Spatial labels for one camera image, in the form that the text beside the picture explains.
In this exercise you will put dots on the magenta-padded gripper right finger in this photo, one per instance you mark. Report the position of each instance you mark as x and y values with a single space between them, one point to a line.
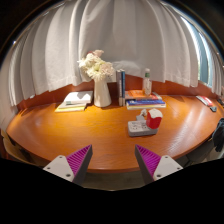
165 165

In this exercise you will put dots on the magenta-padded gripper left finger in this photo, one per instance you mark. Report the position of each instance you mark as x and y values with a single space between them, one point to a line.
58 166

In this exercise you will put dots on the wooden chair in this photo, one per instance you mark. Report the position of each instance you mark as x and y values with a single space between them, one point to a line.
15 150

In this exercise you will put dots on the yellow book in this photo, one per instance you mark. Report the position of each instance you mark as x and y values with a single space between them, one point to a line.
68 108

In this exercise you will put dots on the flat white book under stack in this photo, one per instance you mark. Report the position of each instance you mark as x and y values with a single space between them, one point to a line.
146 107

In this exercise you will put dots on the dark jacket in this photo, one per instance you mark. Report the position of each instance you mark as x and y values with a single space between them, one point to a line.
219 135

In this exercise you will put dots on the flat blue book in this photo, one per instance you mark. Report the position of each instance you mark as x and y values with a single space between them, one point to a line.
145 102

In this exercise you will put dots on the red book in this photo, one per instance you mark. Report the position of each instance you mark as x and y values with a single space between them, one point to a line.
157 97

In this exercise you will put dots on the thick white book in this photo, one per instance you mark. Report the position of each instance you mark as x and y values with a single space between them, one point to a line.
78 97

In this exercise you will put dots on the small dark grey object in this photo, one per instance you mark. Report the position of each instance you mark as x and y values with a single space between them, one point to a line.
213 108

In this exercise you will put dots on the red and white booklet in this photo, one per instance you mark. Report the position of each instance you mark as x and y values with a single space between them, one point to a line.
204 100

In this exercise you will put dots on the orange book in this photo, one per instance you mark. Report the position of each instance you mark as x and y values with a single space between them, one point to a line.
136 94

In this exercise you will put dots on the white ceramic vase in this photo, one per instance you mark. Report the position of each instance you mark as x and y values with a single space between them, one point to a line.
101 95

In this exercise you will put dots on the clear bottle with green cap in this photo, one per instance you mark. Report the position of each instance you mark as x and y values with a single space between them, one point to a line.
147 83

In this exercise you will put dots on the upright blue book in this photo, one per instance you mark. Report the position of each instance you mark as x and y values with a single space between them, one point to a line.
123 87

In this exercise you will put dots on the upright grey book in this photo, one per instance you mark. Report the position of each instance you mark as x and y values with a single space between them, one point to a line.
118 88

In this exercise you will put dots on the window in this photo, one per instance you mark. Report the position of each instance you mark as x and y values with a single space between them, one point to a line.
202 56

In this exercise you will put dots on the white curtain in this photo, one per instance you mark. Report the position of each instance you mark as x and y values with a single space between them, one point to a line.
133 40

